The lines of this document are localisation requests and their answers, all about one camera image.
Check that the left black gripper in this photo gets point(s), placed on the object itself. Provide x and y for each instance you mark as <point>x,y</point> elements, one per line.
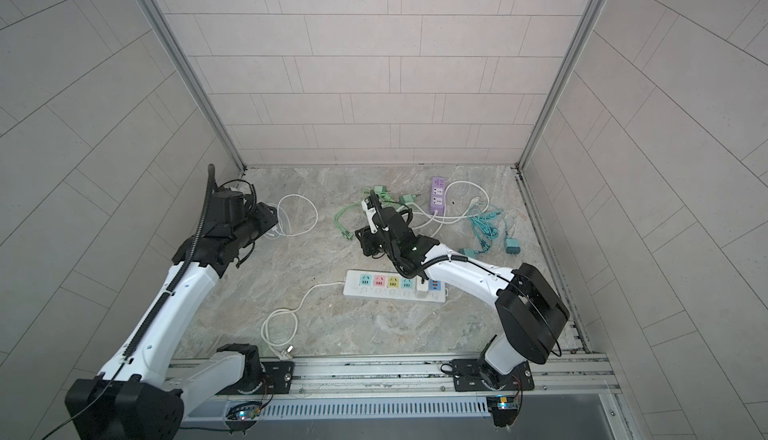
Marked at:
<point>267,218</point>

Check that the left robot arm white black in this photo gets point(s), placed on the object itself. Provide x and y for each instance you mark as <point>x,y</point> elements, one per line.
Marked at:
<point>131,397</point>

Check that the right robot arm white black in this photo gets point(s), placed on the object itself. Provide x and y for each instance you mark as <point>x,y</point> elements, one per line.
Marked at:
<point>531,313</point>

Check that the aluminium mounting rail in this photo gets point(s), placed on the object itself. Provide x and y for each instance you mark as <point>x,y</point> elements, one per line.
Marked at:
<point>411,386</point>

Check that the circuit board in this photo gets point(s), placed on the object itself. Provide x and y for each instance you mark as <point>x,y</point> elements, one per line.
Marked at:
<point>503,410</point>
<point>245,412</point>

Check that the white charger with black cable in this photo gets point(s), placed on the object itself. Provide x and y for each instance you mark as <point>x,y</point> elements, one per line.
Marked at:
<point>422,284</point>

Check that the white multicolour power strip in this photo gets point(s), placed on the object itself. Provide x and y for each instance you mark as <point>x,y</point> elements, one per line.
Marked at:
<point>390,286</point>

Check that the teal charger plug right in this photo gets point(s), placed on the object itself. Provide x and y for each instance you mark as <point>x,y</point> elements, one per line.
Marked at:
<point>512,246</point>

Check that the left circuit board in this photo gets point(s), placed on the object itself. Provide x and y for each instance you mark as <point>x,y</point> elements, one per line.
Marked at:
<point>245,412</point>

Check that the teal charger plug left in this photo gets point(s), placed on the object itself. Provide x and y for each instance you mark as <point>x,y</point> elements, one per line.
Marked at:
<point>470,253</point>

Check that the teal charger plug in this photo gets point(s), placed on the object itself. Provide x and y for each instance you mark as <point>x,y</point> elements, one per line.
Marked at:
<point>470,253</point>
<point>512,246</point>

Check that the purple power strip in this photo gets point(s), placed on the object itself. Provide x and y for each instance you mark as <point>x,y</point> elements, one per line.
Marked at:
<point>437,201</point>

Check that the right circuit board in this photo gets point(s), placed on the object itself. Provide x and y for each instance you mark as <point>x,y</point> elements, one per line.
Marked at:
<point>503,410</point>

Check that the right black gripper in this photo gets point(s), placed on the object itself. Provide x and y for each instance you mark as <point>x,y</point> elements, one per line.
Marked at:
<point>366,240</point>

